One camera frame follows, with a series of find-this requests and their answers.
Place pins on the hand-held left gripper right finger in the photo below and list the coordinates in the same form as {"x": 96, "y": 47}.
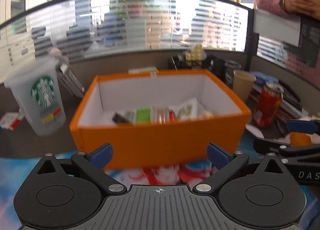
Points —
{"x": 217, "y": 155}

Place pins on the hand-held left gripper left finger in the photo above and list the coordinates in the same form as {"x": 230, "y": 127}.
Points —
{"x": 102, "y": 155}

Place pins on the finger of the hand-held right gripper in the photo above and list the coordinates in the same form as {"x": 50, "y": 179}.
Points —
{"x": 270, "y": 146}
{"x": 303, "y": 126}

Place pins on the orange and white plush toy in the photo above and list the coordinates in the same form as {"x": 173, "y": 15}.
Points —
{"x": 300, "y": 139}

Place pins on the green squeeze tube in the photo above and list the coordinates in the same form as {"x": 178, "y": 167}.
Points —
{"x": 143, "y": 116}

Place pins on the orange cardboard box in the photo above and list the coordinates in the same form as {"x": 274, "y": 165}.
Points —
{"x": 160, "y": 142}

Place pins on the white paper scrap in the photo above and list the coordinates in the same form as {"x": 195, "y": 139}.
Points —
{"x": 253, "y": 129}

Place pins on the red soda can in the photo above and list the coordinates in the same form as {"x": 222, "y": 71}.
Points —
{"x": 268, "y": 106}

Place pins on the small black item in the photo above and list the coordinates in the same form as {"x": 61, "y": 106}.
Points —
{"x": 120, "y": 118}

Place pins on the white and green packet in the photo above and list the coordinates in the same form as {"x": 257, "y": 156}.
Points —
{"x": 186, "y": 109}

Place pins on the small red item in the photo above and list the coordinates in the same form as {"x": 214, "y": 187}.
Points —
{"x": 172, "y": 116}

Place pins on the printed desk mat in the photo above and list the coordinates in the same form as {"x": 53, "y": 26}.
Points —
{"x": 160, "y": 173}

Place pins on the blue snack packet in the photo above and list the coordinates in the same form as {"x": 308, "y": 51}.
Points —
{"x": 265, "y": 78}

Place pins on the brown paper cup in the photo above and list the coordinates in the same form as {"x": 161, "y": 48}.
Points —
{"x": 242, "y": 84}

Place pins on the striped glass side partition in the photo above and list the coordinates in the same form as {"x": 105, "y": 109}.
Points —
{"x": 277, "y": 49}

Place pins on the metal mesh cup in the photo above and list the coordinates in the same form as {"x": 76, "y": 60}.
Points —
{"x": 235, "y": 68}

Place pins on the translucent plastic cup green logo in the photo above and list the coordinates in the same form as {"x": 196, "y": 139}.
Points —
{"x": 37, "y": 99}

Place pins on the black plastic basket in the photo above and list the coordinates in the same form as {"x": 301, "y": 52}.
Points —
{"x": 215, "y": 66}

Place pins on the red and white card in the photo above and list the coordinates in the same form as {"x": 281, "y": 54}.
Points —
{"x": 16, "y": 122}

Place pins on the green and white carton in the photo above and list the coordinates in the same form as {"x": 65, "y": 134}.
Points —
{"x": 142, "y": 70}

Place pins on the red white packets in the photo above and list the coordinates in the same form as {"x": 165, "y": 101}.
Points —
{"x": 6, "y": 118}

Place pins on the yellow pill blister pack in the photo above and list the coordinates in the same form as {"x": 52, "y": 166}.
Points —
{"x": 193, "y": 54}

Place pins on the frosted glass desk partition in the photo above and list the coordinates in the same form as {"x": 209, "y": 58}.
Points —
{"x": 125, "y": 24}

